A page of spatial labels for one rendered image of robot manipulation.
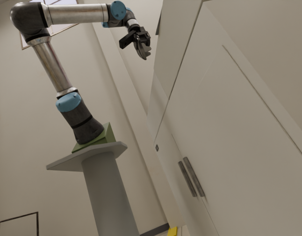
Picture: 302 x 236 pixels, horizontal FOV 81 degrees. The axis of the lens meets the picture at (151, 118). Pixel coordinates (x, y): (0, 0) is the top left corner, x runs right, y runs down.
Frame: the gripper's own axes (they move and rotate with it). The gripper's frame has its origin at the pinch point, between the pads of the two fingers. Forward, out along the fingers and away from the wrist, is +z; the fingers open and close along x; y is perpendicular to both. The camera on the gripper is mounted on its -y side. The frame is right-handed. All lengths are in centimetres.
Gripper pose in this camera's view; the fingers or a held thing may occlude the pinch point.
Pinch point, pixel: (143, 57)
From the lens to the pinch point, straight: 95.1
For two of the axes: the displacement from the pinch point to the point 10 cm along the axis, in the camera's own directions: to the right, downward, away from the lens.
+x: -0.8, 4.1, 9.1
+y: 9.3, -3.1, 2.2
